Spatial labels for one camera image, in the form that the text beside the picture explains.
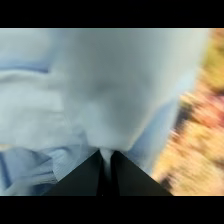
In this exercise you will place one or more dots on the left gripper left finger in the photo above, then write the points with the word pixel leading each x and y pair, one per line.
pixel 83 181

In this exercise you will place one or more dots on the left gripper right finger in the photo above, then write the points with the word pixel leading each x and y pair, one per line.
pixel 133 181

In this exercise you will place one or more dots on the light blue shirt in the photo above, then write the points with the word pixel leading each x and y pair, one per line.
pixel 100 93

